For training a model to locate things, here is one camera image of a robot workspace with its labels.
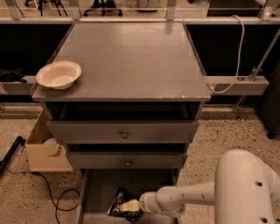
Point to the grey middle drawer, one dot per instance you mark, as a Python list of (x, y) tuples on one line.
[(94, 160)]

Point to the cardboard box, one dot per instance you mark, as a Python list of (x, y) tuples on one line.
[(45, 154)]

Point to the white bowl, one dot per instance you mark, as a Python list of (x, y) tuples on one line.
[(58, 75)]

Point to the grey top drawer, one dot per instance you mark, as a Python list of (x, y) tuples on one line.
[(116, 132)]

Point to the grey wooden drawer cabinet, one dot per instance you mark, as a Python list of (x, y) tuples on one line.
[(129, 72)]

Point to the black bar on floor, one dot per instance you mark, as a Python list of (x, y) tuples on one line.
[(18, 141)]

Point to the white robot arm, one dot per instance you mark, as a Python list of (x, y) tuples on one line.
[(242, 192)]

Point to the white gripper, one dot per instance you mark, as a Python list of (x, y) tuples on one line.
[(146, 200)]

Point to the dark cabinet at right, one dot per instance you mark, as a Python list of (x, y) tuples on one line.
[(270, 104)]

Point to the grey open bottom drawer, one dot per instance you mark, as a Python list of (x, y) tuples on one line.
[(99, 190)]

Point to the black object on rail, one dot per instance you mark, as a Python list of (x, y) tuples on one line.
[(7, 75)]

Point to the black office chair base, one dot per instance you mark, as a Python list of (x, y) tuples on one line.
[(103, 6)]

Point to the blue chip bag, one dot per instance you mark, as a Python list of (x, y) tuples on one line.
[(121, 197)]

